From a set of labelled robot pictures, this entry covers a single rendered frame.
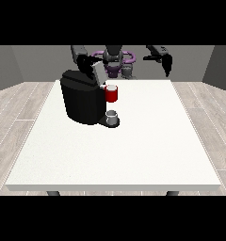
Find small grey cup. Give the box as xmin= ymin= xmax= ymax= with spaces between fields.
xmin=105 ymin=109 xmax=120 ymax=126

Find red pod holder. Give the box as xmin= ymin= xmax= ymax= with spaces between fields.
xmin=104 ymin=84 xmax=120 ymax=104

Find black coffee machine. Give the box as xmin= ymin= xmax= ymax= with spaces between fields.
xmin=59 ymin=69 xmax=121 ymax=129

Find pale grey machine lid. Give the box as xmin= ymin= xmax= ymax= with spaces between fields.
xmin=91 ymin=60 xmax=107 ymax=87

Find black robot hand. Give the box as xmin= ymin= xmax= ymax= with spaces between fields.
xmin=142 ymin=53 xmax=174 ymax=78
xmin=76 ymin=54 xmax=98 ymax=76

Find dark table leg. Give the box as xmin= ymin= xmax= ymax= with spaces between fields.
xmin=45 ymin=190 xmax=61 ymax=197

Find grey robot trunk purple rings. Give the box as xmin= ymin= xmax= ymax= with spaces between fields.
xmin=90 ymin=45 xmax=138 ymax=80

